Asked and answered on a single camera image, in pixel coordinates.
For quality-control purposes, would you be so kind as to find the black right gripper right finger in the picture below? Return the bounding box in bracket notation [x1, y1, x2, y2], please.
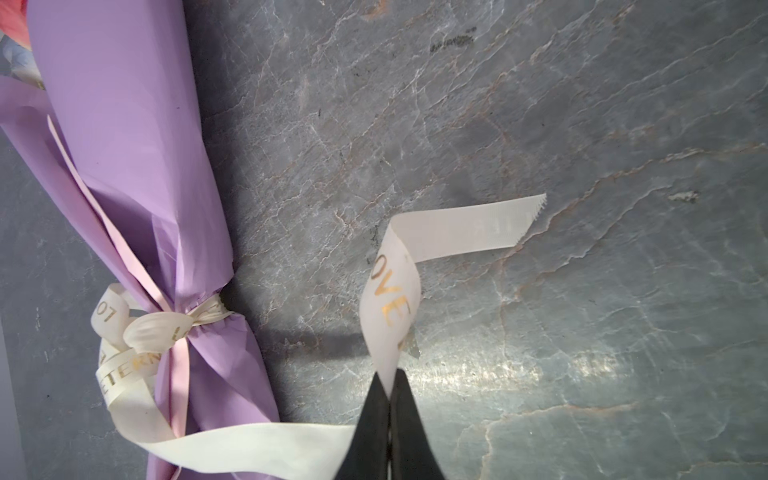
[390, 369, 445, 480]

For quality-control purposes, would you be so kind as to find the red pink fake rose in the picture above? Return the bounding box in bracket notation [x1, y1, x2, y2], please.
[0, 0, 31, 50]

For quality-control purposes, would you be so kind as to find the cream printed ribbon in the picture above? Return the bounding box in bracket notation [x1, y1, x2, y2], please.
[92, 194, 546, 479]

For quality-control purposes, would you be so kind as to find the pink purple wrapping paper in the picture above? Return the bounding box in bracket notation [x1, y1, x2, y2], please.
[0, 0, 282, 480]

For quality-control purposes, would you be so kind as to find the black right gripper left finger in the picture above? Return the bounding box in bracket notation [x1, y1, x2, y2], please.
[335, 374, 390, 480]

